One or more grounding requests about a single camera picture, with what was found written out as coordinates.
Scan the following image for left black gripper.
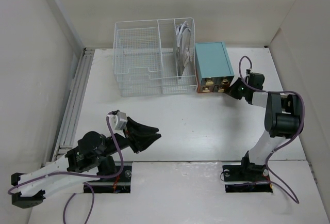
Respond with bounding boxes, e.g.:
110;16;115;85
97;117;161;159

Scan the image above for grey setup guide booklet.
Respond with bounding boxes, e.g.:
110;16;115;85
176;28;191;77

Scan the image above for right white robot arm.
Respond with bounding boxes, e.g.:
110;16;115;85
225;69;305;180

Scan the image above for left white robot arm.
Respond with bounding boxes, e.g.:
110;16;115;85
8;110;161;209

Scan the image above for teal wooden drawer box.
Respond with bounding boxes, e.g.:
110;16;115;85
195;42;234;93

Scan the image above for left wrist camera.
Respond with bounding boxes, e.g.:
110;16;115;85
106;110;127;131

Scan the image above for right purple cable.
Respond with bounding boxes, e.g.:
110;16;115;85
238;56;306;205

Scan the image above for aluminium rail frame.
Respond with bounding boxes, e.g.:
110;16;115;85
49;49;95;162

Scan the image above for white wire desk organizer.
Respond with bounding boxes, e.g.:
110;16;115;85
113;18;198;97

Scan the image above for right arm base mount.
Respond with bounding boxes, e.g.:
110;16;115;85
222;162;273;193

